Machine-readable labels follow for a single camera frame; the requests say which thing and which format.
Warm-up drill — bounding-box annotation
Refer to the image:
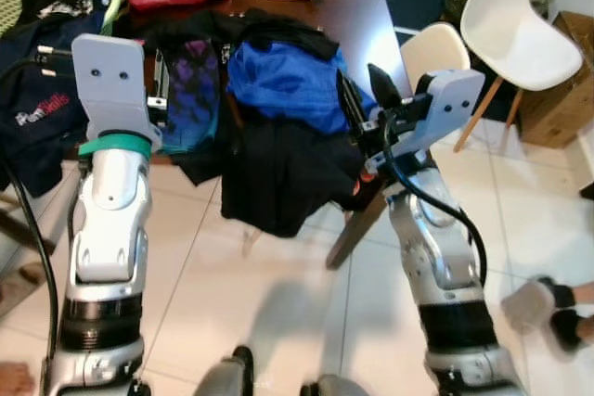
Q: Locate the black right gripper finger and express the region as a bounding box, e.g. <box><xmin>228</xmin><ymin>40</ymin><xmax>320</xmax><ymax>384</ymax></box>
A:
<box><xmin>336</xmin><ymin>70</ymin><xmax>370</xmax><ymax>137</ymax></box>
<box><xmin>368</xmin><ymin>64</ymin><xmax>406</xmax><ymax>111</ymax></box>

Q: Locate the black t-shirt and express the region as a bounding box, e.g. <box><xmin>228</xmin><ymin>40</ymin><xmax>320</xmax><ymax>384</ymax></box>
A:
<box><xmin>139</xmin><ymin>8</ymin><xmax>377</xmax><ymax>239</ymax></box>

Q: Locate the purple teal patterned garment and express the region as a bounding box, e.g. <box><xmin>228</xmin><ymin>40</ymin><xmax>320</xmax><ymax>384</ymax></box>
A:
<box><xmin>153</xmin><ymin>36</ymin><xmax>226</xmax><ymax>156</ymax></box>

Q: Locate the cream plastic chair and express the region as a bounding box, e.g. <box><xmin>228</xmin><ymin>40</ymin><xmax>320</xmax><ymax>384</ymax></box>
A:
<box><xmin>399</xmin><ymin>22</ymin><xmax>474</xmax><ymax>91</ymax></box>

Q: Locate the blue garment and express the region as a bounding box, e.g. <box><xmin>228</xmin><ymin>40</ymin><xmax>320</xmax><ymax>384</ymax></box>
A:
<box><xmin>226</xmin><ymin>39</ymin><xmax>377</xmax><ymax>137</ymax></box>

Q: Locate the cardboard box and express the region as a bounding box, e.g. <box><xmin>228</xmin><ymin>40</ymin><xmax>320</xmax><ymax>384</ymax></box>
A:
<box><xmin>517</xmin><ymin>11</ymin><xmax>594</xmax><ymax>149</ymax></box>

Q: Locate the navy garment white lettering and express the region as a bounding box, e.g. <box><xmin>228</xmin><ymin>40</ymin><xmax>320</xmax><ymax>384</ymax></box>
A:
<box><xmin>0</xmin><ymin>6</ymin><xmax>98</xmax><ymax>200</ymax></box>

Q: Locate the white plastic chair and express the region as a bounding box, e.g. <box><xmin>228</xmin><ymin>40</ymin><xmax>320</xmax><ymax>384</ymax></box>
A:
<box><xmin>453</xmin><ymin>0</ymin><xmax>586</xmax><ymax>154</ymax></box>

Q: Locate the green plastic basket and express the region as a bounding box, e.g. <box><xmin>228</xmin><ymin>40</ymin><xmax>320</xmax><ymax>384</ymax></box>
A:
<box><xmin>0</xmin><ymin>0</ymin><xmax>124</xmax><ymax>40</ymax></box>

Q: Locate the grey slipper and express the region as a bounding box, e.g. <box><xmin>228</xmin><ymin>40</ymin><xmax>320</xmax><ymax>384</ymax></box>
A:
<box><xmin>501</xmin><ymin>277</ymin><xmax>558</xmax><ymax>334</ymax></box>

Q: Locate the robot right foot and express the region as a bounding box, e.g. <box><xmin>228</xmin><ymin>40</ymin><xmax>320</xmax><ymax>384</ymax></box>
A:
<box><xmin>300</xmin><ymin>373</ymin><xmax>369</xmax><ymax>396</ymax></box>

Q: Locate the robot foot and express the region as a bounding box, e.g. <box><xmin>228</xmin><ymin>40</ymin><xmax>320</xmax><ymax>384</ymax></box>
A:
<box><xmin>300</xmin><ymin>373</ymin><xmax>369</xmax><ymax>396</ymax></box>
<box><xmin>193</xmin><ymin>345</ymin><xmax>257</xmax><ymax>396</ymax></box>

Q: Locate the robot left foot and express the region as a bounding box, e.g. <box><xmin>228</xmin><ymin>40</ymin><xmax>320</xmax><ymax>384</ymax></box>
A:
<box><xmin>193</xmin><ymin>345</ymin><xmax>257</xmax><ymax>396</ymax></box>

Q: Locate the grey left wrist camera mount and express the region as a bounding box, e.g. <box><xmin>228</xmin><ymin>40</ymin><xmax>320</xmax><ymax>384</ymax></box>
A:
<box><xmin>71</xmin><ymin>33</ymin><xmax>164</xmax><ymax>154</ymax></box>

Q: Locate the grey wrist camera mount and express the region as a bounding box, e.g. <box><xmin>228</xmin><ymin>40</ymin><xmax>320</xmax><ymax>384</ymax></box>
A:
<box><xmin>71</xmin><ymin>33</ymin><xmax>164</xmax><ymax>154</ymax></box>
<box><xmin>408</xmin><ymin>69</ymin><xmax>487</xmax><ymax>158</ymax></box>

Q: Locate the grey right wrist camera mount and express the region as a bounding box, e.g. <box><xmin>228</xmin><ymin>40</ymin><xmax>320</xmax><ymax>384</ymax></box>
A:
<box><xmin>408</xmin><ymin>69</ymin><xmax>487</xmax><ymax>158</ymax></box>

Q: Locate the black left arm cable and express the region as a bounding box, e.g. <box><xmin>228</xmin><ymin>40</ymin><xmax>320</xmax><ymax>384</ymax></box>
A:
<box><xmin>0</xmin><ymin>55</ymin><xmax>75</xmax><ymax>392</ymax></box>

